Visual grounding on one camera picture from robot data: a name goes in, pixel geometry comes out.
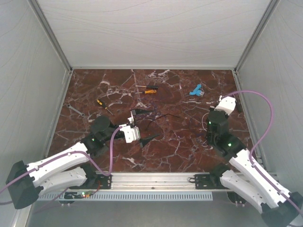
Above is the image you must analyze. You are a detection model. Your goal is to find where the black left mount plate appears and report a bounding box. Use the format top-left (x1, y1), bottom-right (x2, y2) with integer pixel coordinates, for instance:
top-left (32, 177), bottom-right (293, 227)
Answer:
top-left (69, 174), bottom-right (112, 190)

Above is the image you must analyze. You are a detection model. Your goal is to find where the blue wire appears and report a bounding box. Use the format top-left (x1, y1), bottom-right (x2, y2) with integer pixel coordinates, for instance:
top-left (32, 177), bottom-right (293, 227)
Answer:
top-left (136, 94), bottom-right (161, 121)

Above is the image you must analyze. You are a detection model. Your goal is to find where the grey slotted cable duct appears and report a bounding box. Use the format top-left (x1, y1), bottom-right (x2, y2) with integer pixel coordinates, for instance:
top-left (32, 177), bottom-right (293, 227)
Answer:
top-left (33, 191), bottom-right (214, 201)

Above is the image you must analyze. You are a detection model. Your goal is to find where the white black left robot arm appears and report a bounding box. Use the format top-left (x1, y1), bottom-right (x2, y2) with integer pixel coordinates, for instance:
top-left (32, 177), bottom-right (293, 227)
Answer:
top-left (5, 109), bottom-right (149, 210)

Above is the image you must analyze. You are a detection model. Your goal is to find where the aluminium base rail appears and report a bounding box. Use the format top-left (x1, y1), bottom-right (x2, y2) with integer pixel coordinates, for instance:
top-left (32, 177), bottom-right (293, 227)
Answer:
top-left (23, 172), bottom-right (281, 190)

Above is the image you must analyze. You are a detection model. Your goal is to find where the black handled screwdriver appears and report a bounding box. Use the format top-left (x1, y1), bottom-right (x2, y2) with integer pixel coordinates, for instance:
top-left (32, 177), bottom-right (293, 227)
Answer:
top-left (136, 85), bottom-right (159, 90)

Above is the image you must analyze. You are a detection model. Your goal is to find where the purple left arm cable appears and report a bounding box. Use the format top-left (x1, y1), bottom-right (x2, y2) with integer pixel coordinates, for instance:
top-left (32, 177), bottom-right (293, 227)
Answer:
top-left (0, 127), bottom-right (124, 205)

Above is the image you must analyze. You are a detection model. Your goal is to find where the silver wrench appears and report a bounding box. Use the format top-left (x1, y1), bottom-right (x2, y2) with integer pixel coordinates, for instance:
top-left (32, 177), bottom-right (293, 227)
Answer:
top-left (66, 105), bottom-right (85, 116)

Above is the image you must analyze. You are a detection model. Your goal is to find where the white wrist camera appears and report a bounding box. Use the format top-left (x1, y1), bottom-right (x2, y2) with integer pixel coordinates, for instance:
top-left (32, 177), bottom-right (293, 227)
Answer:
top-left (214, 96), bottom-right (236, 116)
top-left (119, 125), bottom-right (141, 144)

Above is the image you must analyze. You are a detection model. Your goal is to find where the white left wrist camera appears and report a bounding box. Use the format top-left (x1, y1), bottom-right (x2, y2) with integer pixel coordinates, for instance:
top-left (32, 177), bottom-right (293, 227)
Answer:
top-left (119, 125), bottom-right (141, 144)

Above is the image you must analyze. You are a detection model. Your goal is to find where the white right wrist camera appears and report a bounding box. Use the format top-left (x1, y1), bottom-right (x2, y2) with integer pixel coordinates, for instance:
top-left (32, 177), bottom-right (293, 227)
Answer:
top-left (214, 96), bottom-right (236, 116)

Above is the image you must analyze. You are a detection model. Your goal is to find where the small black screwdriver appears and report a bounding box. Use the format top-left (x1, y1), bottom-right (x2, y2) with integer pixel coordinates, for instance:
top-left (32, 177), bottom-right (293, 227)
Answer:
top-left (236, 100), bottom-right (242, 113)

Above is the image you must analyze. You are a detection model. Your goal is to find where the yellow handled screwdriver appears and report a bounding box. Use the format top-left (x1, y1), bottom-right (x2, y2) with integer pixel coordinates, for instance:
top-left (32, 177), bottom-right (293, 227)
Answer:
top-left (136, 90), bottom-right (157, 94)

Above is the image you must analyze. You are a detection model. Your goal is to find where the black right mount plate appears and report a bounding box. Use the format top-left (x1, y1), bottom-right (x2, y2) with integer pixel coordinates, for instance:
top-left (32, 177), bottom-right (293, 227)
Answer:
top-left (188, 174), bottom-right (225, 190)

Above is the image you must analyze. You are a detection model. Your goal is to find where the black zip tie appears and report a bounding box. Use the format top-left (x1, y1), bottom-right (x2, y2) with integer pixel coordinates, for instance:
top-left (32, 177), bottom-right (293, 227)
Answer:
top-left (145, 113), bottom-right (180, 131)

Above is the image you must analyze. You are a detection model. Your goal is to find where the black mount plate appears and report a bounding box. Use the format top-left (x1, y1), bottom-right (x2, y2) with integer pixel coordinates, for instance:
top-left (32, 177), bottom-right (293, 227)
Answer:
top-left (69, 174), bottom-right (112, 190)
top-left (188, 174), bottom-right (225, 190)

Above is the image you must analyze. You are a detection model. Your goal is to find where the blue plastic connector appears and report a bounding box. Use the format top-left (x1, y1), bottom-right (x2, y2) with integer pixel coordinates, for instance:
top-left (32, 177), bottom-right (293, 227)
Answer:
top-left (189, 84), bottom-right (205, 96)

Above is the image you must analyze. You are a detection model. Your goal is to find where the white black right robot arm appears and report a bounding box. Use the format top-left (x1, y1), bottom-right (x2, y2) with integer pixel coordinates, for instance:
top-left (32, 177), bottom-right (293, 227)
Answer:
top-left (189, 110), bottom-right (303, 227)

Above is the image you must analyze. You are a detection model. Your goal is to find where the black yellow screwdriver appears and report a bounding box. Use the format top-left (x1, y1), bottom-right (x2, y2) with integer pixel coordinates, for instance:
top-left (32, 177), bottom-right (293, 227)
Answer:
top-left (97, 99), bottom-right (114, 115)

